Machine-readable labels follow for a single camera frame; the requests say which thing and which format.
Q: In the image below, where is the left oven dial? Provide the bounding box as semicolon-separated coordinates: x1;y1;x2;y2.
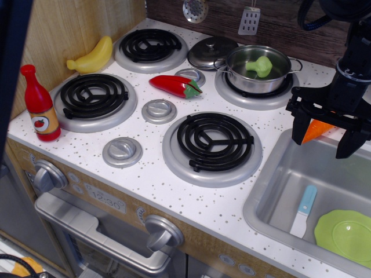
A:
34;159;68;192

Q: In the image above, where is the stove burner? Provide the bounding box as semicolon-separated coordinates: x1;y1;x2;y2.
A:
162;112;263;188
114;29;188;74
214;72;299;111
50;74;137;133

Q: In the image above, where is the front right stove burner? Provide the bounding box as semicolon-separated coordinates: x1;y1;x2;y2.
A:
162;112;263;188

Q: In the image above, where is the oven dial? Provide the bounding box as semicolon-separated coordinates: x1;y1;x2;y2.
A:
34;159;68;192
145;214;184;252

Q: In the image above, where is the orange toy carrot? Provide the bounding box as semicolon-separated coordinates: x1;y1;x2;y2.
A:
301;119;334;144

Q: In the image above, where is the dark blue foreground post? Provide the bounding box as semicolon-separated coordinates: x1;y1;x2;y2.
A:
0;0;35;174

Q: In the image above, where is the black blue braided cable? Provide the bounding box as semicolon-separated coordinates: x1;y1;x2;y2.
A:
297;0;334;31

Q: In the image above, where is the green toy plate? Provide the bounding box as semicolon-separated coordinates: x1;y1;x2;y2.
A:
314;210;370;268

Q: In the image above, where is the hanging steel spatula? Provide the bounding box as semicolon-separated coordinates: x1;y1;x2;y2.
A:
238;6;261;35

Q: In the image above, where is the silver toy sink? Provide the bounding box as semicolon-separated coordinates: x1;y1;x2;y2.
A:
243;131;370;277

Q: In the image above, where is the right oven dial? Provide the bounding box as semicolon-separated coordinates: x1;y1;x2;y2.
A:
145;214;184;252

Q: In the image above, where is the small steel pot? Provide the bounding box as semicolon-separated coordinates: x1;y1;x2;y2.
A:
213;45;303;94

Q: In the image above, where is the steel pot lid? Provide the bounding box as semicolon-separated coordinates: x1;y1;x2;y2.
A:
187;36;238;70

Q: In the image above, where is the blue handled toy knife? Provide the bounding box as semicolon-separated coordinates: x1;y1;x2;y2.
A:
290;185;317;238

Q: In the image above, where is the hanging slotted steel spoon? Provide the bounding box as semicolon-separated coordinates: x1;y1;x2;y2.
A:
182;0;209;24

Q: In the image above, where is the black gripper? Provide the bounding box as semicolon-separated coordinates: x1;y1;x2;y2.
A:
285;86;371;159

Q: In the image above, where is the back left stove burner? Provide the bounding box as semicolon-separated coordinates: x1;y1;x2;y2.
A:
114;29;188;74

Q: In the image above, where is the yellow toy banana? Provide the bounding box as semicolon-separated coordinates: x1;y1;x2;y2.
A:
66;36;113;74

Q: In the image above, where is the red toy ketchup bottle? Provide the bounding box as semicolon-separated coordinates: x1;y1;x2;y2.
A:
20;64;61;142

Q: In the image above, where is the silver top knob back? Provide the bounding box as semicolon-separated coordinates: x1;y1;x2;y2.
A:
175;68;206;87

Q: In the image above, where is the silver oven door handle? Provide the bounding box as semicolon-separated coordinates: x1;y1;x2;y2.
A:
35;193;171;277

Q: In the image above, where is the yellow object with black cable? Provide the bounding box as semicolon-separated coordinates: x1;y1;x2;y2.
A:
1;254;43;277

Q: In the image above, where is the silver top knob middle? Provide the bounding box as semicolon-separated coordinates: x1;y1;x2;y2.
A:
141;99;177;125

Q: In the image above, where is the silver top knob front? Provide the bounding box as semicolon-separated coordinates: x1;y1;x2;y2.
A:
102;137;143;169

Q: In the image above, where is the red toy chili pepper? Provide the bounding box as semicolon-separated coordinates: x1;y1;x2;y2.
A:
149;75;202;99

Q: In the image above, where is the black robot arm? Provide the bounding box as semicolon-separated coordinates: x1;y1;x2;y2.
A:
286;1;370;159

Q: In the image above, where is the green toy broccoli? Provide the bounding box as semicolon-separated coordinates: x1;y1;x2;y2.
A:
246;56;272;78

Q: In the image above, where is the front left stove burner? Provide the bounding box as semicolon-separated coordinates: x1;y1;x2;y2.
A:
50;74;137;133

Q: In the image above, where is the back right stove burner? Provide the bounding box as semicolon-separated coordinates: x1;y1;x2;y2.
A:
214;72;299;111

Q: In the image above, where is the silver knob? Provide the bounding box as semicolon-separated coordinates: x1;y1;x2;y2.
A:
141;99;177;125
102;137;143;169
175;68;206;87

